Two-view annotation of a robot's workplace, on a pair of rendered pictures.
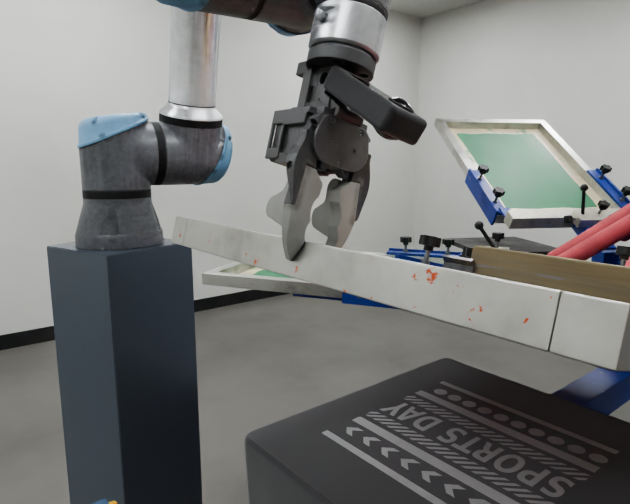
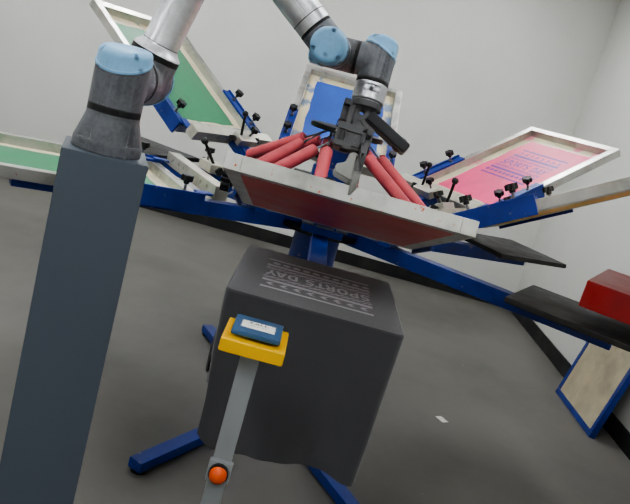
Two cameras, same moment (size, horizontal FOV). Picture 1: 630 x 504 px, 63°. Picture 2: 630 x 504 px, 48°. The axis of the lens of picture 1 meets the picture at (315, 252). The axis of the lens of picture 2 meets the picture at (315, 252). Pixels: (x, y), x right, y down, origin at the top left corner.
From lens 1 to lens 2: 1.36 m
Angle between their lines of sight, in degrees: 52
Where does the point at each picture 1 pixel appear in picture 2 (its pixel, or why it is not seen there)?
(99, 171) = (131, 97)
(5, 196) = not seen: outside the picture
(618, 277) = not seen: hidden behind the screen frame
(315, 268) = (363, 200)
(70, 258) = (96, 162)
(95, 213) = (120, 129)
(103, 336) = (122, 225)
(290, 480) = (276, 305)
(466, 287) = (435, 214)
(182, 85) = (174, 35)
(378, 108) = (402, 142)
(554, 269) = not seen: hidden behind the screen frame
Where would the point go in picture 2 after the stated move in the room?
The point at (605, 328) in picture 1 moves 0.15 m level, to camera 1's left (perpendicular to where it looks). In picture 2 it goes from (473, 227) to (441, 226)
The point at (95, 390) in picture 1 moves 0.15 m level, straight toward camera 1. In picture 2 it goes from (96, 267) to (156, 290)
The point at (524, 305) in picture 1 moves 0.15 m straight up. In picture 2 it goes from (453, 220) to (474, 155)
